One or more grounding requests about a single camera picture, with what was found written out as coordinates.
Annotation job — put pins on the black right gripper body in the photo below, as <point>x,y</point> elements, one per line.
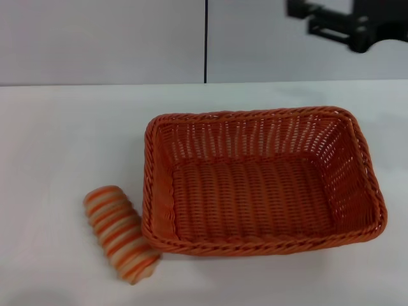
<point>376,19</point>

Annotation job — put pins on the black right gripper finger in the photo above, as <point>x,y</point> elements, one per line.
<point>301,8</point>
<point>328,30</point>

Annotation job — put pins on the orange woven plastic basket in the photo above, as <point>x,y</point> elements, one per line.
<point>255,204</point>

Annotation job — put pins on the orange striped bread toy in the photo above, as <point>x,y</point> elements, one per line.
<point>111,223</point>

